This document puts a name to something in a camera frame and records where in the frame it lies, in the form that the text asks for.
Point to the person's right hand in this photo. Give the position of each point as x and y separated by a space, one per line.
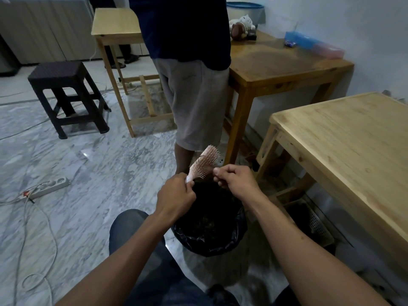
239 181

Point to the person's left hand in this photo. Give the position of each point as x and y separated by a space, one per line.
175 197

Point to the pink hairbrush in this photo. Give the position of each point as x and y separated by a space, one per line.
204 160

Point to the brown hair clump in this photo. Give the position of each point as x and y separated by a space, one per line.
210 223

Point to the trash bin with black bag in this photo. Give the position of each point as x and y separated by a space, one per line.
210 245

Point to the person's right forearm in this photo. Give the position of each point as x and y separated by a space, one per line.
312 261

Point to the person's left forearm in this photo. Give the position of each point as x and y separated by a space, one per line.
118 267

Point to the person's left leg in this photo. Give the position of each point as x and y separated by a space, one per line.
127 223

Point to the person's leg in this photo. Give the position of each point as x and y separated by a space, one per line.
290 297
127 223

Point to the person's dark shoe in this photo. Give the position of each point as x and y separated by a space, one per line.
221 296

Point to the person's right leg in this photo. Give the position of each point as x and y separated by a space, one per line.
290 297

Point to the white perforated plastic basket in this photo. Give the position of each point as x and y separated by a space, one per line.
314 224

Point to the dark brown wooden table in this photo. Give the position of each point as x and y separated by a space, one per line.
277 63

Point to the white power strip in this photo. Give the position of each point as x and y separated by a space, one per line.
51 186

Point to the small black device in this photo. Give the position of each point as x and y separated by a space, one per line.
251 35

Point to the small blue batteries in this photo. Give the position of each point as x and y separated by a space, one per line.
290 43

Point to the blue plastic box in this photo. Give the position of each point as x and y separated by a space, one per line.
301 39

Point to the pink plastic box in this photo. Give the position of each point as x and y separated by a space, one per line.
330 51

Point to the white plush toy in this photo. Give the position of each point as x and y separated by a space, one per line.
248 21

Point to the container with blue lid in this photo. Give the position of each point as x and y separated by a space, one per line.
245 12

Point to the black plastic stool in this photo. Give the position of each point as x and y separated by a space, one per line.
55 71

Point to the tall light wooden table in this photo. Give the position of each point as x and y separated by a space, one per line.
114 23

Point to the grey wooden cabinet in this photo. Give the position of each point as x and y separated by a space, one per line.
47 28

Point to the dark grey appliance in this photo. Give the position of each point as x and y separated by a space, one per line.
8 57

